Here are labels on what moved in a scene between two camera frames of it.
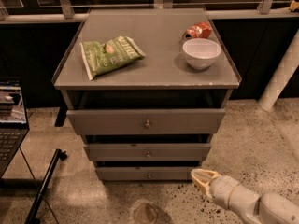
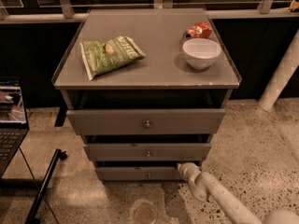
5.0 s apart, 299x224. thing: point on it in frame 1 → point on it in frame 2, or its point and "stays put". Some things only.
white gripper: (221, 189) → (187, 171)
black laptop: (13, 122) stays put
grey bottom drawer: (145, 174) stays put
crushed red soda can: (198, 31) stays put
